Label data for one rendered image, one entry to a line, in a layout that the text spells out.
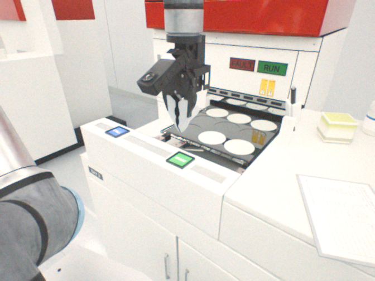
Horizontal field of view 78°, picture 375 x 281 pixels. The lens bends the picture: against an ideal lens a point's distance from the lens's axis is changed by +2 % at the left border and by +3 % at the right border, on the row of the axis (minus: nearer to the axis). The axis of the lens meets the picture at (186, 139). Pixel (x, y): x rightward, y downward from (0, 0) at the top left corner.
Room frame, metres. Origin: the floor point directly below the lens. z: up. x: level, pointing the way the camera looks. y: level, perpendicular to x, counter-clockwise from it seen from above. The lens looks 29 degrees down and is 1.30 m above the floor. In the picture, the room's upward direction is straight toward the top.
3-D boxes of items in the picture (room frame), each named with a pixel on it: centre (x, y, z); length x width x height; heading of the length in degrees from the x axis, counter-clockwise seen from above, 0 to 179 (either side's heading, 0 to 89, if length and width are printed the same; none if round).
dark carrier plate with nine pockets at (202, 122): (0.81, -0.16, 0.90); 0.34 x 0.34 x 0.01; 52
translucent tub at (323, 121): (0.60, -0.44, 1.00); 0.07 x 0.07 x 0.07; 79
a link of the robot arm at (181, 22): (0.50, 0.01, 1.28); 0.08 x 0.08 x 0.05
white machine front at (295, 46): (1.11, -0.14, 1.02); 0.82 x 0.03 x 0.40; 52
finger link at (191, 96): (0.47, 0.00, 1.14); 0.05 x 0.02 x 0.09; 51
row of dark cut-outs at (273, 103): (0.99, -0.28, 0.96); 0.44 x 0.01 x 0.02; 52
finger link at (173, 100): (0.51, 0.02, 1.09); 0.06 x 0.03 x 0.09; 141
